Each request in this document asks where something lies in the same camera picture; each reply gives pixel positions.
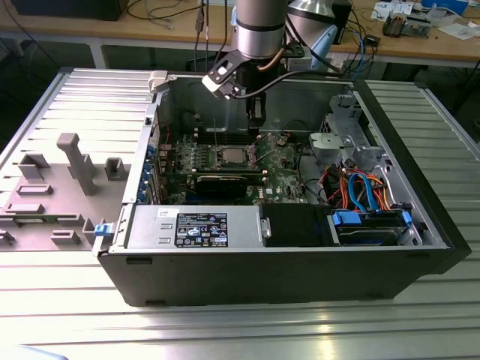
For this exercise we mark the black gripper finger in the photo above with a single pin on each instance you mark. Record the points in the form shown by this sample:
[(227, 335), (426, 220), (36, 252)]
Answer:
[(257, 112)]

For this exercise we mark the silver CPU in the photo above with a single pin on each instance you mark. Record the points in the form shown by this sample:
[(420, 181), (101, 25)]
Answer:
[(234, 154)]

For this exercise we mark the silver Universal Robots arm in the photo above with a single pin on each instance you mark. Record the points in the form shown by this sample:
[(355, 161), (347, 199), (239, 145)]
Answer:
[(258, 33)]

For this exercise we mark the black RAM slot bank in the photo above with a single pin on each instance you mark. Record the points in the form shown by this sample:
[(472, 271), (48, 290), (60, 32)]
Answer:
[(255, 176), (228, 137)]

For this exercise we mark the CPU socket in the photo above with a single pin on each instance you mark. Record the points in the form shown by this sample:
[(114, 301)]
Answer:
[(218, 161)]

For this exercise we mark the blue expansion slot retainer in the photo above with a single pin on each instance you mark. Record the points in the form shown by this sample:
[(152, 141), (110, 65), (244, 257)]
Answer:
[(150, 153)]

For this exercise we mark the round coin battery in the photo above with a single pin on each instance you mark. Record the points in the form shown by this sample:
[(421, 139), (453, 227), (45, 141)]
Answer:
[(281, 141)]

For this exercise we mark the green motherboard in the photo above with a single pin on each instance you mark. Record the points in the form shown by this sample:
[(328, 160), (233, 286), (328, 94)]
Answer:
[(277, 183)]

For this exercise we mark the silver metal drive cage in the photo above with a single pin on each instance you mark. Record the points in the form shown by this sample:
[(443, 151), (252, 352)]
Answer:
[(330, 144)]

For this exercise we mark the black graphics card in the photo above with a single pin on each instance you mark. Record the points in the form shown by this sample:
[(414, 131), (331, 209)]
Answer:
[(221, 187)]

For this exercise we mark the beige case latch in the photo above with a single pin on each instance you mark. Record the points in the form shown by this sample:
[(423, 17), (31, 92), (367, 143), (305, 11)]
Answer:
[(157, 80)]

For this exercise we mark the wooden desk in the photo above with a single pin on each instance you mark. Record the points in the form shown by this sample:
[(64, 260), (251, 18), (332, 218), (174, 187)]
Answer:
[(168, 28)]

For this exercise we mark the black tower computer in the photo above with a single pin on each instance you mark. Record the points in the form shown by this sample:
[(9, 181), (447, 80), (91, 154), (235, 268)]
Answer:
[(343, 22)]

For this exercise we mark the small black adapter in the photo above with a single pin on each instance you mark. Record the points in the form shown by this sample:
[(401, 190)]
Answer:
[(373, 40)]

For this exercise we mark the metal finned heatsink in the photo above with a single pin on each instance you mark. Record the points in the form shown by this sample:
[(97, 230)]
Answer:
[(393, 26)]

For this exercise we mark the printed paper sheets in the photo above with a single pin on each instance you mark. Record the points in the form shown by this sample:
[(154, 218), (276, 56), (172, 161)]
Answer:
[(386, 9)]

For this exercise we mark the silver power supply unit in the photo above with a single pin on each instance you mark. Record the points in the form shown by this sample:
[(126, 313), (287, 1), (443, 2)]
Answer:
[(150, 225)]

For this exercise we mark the hard disk in blue carrier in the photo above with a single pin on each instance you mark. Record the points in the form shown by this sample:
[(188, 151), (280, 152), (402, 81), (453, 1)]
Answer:
[(367, 228)]

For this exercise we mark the black open PC case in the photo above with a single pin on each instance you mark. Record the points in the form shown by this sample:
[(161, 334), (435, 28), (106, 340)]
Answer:
[(262, 277)]

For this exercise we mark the grey electronic device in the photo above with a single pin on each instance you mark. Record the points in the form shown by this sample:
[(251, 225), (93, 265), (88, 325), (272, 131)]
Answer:
[(418, 26)]

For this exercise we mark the blue case latch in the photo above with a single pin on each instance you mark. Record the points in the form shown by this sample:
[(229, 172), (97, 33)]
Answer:
[(103, 230)]

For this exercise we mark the large black box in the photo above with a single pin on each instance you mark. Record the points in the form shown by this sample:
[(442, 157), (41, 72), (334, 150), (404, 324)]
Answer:
[(67, 9)]

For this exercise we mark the white paper sheets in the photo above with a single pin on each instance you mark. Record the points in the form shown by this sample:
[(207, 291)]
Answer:
[(457, 30)]

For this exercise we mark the grey parts rack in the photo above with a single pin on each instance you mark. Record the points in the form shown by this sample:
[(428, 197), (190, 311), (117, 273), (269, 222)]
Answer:
[(56, 210)]

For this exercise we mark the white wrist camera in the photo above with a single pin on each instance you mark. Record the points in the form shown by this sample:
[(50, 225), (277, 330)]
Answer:
[(212, 82)]

